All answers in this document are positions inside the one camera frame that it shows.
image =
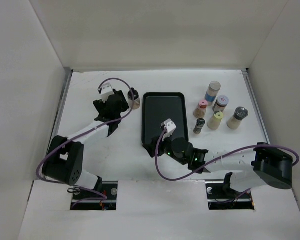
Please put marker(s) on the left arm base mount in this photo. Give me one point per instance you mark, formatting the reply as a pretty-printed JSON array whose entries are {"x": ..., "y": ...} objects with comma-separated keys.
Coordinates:
[{"x": 83, "y": 200}]

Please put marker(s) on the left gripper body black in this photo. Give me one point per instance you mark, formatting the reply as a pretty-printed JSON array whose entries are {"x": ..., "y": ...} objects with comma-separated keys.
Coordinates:
[{"x": 100, "y": 106}]

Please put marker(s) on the brown spice bottle black cap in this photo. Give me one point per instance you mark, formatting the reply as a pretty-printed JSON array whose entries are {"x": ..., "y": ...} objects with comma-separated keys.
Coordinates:
[{"x": 134, "y": 99}]

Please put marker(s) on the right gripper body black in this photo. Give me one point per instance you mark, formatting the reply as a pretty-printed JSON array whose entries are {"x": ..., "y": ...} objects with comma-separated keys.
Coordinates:
[{"x": 165, "y": 146}]

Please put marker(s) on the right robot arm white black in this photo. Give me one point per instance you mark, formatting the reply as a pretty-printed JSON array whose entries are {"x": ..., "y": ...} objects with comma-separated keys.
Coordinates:
[{"x": 246, "y": 168}]

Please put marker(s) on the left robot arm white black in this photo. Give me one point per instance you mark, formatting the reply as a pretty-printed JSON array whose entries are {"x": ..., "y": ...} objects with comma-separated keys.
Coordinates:
[{"x": 64, "y": 162}]

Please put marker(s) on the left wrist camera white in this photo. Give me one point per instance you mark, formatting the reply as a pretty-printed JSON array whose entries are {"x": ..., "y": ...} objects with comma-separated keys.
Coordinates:
[{"x": 105, "y": 92}]

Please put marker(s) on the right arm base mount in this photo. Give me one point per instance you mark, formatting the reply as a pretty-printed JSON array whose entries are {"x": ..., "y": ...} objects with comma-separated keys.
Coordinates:
[{"x": 221, "y": 198}]

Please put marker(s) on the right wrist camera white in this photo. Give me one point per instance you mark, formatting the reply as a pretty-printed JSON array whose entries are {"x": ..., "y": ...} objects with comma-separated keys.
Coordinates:
[{"x": 169, "y": 127}]

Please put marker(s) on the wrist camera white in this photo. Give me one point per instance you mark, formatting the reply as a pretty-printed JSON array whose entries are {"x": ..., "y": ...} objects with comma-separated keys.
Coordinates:
[
  {"x": 105, "y": 92},
  {"x": 169, "y": 127}
]

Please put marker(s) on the tall blue label spice jar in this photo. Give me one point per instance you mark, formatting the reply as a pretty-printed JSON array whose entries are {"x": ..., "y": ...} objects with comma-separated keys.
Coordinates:
[{"x": 212, "y": 92}]

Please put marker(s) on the pink cap spice bottle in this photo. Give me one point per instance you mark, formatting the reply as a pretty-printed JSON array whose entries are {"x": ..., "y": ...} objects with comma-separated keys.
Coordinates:
[{"x": 201, "y": 109}]

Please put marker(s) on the black rectangular tray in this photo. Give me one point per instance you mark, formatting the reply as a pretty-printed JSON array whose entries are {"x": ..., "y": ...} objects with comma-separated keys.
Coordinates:
[{"x": 158, "y": 107}]

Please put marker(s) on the small black pepper bottle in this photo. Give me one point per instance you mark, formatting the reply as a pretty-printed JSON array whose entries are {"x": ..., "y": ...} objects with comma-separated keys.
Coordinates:
[{"x": 200, "y": 122}]

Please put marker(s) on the white powder bottle black cap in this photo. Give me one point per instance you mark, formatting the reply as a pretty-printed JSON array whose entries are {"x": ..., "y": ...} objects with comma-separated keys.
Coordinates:
[{"x": 239, "y": 115}]

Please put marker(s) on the yellow cap spice bottle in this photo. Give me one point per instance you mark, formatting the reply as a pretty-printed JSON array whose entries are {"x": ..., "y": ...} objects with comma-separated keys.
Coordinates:
[{"x": 215, "y": 121}]

